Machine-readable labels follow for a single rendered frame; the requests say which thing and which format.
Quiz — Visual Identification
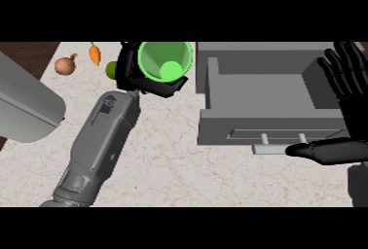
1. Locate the pale drawer handle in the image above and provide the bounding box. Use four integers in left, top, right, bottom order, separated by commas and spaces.
251, 132, 308, 156

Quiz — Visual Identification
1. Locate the grey drawer front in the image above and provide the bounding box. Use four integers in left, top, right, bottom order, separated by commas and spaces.
196, 108, 350, 146

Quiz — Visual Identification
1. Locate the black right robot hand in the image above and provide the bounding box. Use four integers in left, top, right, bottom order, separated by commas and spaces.
285, 41, 368, 166

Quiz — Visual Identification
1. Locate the orange carrot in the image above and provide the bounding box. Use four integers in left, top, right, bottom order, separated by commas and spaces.
87, 42, 101, 67

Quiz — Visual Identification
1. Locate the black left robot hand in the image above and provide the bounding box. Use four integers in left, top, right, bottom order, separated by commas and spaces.
115, 41, 189, 99

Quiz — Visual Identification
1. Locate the grey rounded appliance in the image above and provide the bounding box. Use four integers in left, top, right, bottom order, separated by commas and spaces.
0, 52, 67, 144

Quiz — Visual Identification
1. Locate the grey open drawer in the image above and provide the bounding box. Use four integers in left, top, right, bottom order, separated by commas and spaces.
193, 41, 368, 146

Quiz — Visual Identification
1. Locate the brown onion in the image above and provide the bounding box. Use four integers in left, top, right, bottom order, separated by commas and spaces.
53, 53, 78, 76

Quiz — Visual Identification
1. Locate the green round vegetable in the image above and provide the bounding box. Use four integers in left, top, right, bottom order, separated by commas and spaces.
104, 60, 119, 80

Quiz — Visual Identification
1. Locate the green cup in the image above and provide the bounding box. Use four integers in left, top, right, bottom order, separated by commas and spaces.
135, 41, 193, 84

